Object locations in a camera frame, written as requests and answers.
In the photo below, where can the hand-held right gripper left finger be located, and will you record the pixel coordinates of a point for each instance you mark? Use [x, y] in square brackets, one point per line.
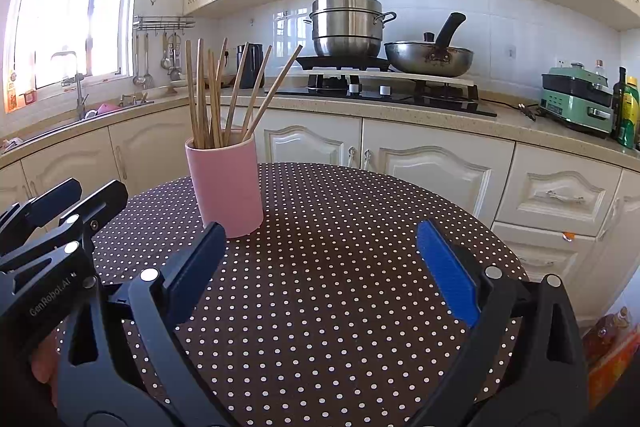
[197, 267]

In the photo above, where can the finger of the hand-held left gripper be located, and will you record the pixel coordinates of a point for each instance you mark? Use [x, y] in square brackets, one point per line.
[50, 202]
[107, 202]

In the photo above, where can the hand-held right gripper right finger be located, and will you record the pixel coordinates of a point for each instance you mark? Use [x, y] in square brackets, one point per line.
[447, 272]

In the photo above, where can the pink chopstick holder cup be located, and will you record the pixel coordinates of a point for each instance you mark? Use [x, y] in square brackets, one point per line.
[225, 187]

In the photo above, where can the bunch of wooden chopsticks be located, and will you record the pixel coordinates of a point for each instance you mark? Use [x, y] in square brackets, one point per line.
[207, 132]

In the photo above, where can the person's left hand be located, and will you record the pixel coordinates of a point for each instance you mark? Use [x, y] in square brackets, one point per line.
[44, 359]

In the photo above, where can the pink bowl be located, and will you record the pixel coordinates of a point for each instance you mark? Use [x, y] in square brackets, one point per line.
[107, 109]

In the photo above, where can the cream kitchen base cabinets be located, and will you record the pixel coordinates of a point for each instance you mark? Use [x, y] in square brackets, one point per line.
[425, 172]

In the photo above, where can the metal sink faucet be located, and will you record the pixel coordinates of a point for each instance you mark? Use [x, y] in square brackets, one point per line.
[79, 99]

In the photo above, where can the hanging metal ladle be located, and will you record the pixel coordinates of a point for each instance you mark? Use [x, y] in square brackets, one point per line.
[140, 81]

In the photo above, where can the amber plastic bottle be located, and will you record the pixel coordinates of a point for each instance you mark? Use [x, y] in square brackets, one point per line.
[602, 332]

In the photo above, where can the black gas stove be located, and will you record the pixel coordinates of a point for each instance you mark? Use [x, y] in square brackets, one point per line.
[400, 94]

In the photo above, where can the orange plastic bag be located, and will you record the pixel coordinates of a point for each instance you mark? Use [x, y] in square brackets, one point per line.
[612, 372]

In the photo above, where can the kitchen window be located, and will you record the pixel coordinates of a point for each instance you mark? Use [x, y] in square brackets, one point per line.
[65, 7]

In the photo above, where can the black electric kettle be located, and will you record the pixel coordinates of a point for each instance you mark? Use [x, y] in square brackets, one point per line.
[251, 67]

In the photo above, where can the green countertop appliance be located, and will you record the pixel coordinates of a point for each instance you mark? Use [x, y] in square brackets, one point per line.
[575, 102]

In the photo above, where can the dark oil bottle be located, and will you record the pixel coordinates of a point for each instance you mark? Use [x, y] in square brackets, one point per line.
[620, 107]

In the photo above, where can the yellow green plastic bottle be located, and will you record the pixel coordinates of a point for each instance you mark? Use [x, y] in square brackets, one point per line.
[631, 117]

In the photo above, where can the stainless steel steamer pot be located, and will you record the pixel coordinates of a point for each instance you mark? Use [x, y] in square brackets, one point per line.
[347, 24]

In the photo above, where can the white wall socket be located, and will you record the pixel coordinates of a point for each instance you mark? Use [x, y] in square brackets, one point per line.
[510, 52]

